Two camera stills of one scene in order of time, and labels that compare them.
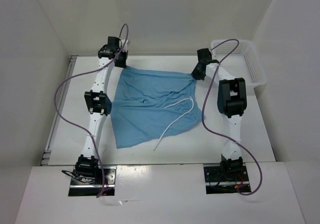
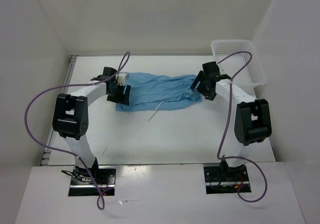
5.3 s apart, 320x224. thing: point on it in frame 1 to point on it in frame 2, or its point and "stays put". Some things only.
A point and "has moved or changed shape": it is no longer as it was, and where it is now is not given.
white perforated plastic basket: x=241 y=56 stays put
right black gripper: x=196 y=75 to x=210 y=95
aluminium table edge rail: x=46 y=157 stays put
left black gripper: x=122 y=64 to x=122 y=98
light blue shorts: x=146 y=104 has moved or changed shape
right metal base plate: x=215 y=184 stays put
